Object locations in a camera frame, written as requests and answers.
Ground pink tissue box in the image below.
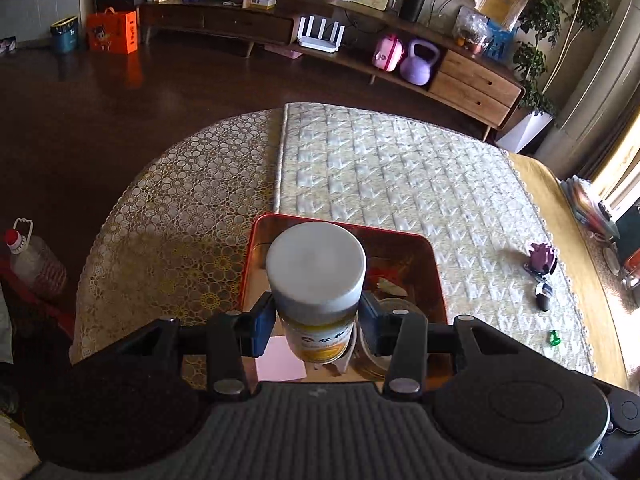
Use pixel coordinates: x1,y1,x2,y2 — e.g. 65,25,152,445
264,42,303,60

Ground white yellow-label pill bottle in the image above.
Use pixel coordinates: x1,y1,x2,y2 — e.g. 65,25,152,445
265,223,367,365

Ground stack of colourful books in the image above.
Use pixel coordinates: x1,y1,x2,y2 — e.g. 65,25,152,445
560,175,621,238

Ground cream quilted mat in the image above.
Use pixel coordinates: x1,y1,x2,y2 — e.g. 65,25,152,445
272,102,598,378

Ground orange gift box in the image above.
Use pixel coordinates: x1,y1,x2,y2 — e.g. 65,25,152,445
87,7,139,56

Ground yellow tablecloth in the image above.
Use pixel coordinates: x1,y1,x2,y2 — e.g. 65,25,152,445
507,152,640,391

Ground purple lotus-shaped ornament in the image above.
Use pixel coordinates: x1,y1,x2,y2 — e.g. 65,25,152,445
525,241,558,276

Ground clear tape roll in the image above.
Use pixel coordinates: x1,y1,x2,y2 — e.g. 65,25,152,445
357,297,402,381

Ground wooden TV cabinet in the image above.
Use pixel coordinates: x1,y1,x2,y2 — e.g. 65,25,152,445
136,0,526,141

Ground small black white gadget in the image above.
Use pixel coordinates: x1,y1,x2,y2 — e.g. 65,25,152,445
532,280,553,312

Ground beige curtain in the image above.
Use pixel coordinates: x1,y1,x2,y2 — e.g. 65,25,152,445
535,0,640,181

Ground white wall cabinets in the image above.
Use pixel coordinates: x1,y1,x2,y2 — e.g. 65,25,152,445
0,0,96,43

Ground pink toy case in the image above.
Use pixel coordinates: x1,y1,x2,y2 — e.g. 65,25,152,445
371,34,405,72

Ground black cylindrical speaker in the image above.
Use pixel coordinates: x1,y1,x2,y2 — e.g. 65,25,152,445
400,0,427,23

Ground clear plastic bag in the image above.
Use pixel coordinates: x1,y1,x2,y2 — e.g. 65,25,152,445
452,6,491,53

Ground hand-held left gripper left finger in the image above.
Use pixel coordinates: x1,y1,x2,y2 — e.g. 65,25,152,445
135,292,277,402

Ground white antenna router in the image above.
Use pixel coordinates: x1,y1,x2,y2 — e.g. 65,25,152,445
297,15,346,52

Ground clear plastic oil bottle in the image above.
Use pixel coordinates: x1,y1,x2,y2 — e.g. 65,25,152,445
4,217,68,298

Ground teal trash bin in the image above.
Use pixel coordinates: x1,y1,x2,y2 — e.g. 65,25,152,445
50,16,80,56

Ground gold lace circle tablecloth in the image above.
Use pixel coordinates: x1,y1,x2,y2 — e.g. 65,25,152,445
70,109,288,366

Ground blue printed box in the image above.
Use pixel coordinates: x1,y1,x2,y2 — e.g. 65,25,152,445
485,19,518,61

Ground red metal tin box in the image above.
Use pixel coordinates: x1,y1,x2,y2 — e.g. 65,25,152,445
239,212,448,396

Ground pink paper card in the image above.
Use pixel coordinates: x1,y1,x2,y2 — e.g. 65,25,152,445
257,336,307,383

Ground purple kettlebell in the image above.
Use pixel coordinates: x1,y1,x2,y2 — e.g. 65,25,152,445
399,39,441,86

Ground tall potted plant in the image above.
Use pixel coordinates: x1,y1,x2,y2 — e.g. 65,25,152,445
500,0,613,153

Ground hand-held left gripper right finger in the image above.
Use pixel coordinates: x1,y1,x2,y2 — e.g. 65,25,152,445
360,291,506,402

